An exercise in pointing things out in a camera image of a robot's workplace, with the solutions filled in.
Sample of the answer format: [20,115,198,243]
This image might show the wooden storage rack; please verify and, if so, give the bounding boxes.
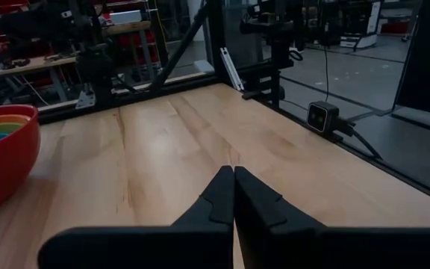
[99,0,168,72]

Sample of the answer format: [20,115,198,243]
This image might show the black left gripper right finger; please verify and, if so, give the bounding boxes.
[234,166,430,269]

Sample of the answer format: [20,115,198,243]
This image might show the black camera stand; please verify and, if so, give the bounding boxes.
[239,0,306,110]

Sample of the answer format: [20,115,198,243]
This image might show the hanging black cable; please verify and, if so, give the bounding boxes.
[322,20,331,104]

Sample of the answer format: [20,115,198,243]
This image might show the black camera cable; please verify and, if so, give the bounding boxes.
[334,118,384,161]

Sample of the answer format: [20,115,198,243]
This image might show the dark partition panel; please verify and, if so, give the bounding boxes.
[391,0,430,117]

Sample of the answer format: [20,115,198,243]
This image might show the white aluminium extrusion bar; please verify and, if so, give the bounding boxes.
[219,46,246,92]

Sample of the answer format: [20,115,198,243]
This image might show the orange plastic bowl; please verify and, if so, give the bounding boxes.
[0,114,32,128]

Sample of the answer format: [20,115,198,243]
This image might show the large red plastic bowl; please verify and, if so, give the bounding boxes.
[0,104,41,217]

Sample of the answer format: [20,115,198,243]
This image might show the white metal corner bracket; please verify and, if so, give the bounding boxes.
[75,89,97,110]

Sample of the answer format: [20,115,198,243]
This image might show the small black table-edge camera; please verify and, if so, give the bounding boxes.
[306,100,340,134]

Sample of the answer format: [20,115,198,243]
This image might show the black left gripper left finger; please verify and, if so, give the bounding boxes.
[37,165,236,269]

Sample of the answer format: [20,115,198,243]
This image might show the thin white cable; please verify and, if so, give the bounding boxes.
[19,74,51,108]

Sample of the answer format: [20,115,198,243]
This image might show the black diagonal frame brace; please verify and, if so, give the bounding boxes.
[150,2,209,92]

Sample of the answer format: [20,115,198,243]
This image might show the wooden workbench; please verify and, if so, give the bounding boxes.
[0,55,78,81]

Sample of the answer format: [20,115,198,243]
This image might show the white and black machine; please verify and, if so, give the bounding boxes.
[338,0,383,50]

